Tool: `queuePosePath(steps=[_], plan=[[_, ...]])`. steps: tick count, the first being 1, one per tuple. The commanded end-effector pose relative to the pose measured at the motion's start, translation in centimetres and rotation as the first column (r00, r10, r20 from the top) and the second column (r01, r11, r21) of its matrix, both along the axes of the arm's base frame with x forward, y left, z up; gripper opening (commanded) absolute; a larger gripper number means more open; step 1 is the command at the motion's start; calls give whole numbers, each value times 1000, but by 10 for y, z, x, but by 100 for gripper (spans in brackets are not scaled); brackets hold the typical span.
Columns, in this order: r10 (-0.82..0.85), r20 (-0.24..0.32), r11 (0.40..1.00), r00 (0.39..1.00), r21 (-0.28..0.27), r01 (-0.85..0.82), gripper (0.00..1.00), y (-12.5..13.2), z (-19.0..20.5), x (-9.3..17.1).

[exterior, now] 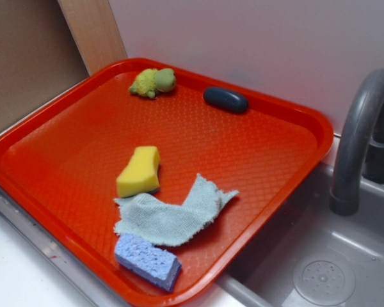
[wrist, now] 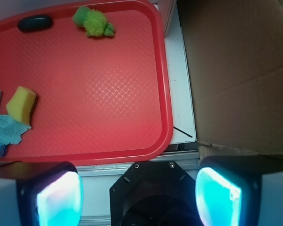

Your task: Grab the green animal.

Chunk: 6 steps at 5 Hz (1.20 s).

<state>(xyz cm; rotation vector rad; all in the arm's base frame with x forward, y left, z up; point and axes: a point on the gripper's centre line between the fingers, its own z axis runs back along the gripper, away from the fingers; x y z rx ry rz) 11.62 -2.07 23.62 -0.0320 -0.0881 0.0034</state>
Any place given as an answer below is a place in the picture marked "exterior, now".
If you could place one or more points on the yellow sponge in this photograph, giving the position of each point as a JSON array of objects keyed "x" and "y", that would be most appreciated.
[{"x": 140, "y": 174}]

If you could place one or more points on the dark blue oval soap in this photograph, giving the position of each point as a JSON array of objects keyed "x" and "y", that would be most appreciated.
[{"x": 226, "y": 99}]

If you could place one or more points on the light blue cloth rag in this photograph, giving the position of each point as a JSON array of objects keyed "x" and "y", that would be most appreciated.
[{"x": 164, "y": 224}]

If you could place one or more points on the green plush turtle toy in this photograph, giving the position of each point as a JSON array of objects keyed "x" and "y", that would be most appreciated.
[{"x": 150, "y": 82}]

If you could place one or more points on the blue cellulose sponge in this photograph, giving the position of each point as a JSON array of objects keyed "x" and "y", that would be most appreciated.
[{"x": 158, "y": 266}]

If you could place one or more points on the grey plastic sink basin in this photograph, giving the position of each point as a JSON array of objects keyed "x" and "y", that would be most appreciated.
[{"x": 306, "y": 255}]

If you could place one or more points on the wooden board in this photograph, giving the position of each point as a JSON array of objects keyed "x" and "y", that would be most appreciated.
[{"x": 95, "y": 32}]

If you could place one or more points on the grey plastic faucet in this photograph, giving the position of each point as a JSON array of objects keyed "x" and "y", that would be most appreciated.
[{"x": 361, "y": 149}]

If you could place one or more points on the brown cardboard panel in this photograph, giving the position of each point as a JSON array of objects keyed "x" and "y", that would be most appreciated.
[{"x": 39, "y": 58}]

